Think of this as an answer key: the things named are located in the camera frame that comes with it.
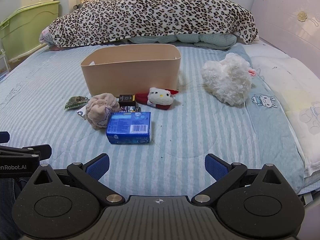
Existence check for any black small box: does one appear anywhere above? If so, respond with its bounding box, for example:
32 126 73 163
118 94 136 107

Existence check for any green dried herb packet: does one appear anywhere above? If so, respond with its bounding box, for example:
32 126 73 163
65 96 89 110

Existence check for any white small packet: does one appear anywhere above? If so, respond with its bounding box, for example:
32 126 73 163
76 106 86 120

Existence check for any colourful small card pack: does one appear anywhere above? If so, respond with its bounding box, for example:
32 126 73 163
120 106 141 113

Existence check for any pink bed headboard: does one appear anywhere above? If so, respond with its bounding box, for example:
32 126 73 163
251 0 319 76

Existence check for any striped blue bed sheet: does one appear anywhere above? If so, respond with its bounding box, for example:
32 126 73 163
0 41 307 201

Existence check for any white fluffy plush toy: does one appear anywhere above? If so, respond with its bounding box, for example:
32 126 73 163
201 53 256 106

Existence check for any blue tissue box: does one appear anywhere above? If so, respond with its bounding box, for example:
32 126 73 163
106 112 151 145

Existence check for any white wire rack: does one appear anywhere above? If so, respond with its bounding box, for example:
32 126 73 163
0 49 10 79

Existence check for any leopard print blanket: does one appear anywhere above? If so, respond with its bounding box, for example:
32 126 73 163
48 0 258 48

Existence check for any hello kitty plush toy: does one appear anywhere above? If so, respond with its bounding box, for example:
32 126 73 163
135 87 179 110

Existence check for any green plastic storage box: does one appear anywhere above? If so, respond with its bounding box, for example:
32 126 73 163
1 1 60 61

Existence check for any white pillow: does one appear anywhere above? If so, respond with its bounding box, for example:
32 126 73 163
244 43 319 177

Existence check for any beige plastic storage bin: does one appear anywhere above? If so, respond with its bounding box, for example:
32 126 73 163
80 43 181 96

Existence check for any pink cloth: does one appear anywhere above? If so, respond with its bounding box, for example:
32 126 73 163
85 93 120 129

